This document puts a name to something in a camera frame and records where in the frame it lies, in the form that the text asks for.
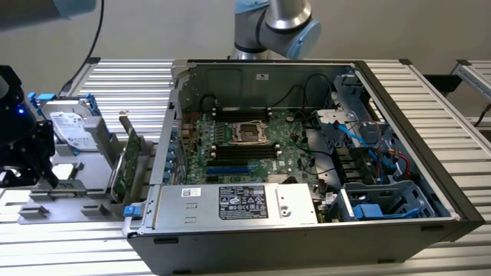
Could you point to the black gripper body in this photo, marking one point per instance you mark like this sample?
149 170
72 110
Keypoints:
14 115

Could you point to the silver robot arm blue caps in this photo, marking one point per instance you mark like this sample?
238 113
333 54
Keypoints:
284 15

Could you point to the black RAM slot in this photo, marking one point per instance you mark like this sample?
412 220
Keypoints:
245 150
241 112
245 153
241 109
245 146
245 157

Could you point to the silver hard disk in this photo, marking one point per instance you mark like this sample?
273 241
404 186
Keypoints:
70 130

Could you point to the grey parts rack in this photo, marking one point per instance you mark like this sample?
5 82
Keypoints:
92 172

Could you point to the blue disk caddy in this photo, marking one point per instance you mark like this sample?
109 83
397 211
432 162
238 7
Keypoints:
90 103

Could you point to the green graphics card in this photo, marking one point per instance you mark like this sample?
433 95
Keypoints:
129 161

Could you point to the blue case latch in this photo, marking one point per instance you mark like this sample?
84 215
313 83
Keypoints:
132 210

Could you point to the silver power supply unit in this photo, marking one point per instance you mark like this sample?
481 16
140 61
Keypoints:
198 205

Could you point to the long black expansion slot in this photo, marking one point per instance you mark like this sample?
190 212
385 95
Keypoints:
226 164

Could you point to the blue expansion slot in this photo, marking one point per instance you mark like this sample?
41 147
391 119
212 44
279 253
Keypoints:
228 170

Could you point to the black power supply label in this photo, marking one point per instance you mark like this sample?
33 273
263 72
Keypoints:
241 202

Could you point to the green motherboard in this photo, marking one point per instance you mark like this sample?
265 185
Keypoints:
285 149

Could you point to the silver chipset heatsink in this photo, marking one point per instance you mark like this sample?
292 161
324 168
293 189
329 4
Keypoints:
281 178

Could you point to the black open PC case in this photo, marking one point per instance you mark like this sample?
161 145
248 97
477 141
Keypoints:
291 247

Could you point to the grey metal drive cage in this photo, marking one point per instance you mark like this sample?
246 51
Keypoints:
344 115

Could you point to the blue grey disk bay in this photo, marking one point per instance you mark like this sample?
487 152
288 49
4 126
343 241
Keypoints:
387 201

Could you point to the metal slat side table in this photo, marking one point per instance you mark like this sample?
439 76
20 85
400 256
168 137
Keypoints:
475 77

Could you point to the CPU socket metal frame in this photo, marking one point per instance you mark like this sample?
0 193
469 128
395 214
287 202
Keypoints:
246 131

